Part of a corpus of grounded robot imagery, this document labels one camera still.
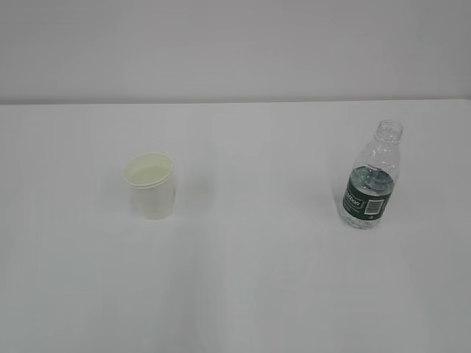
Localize white paper cup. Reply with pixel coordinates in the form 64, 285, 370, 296
123, 152, 176, 220

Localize clear plastic water bottle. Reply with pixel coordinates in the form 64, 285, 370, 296
340, 120, 403, 229

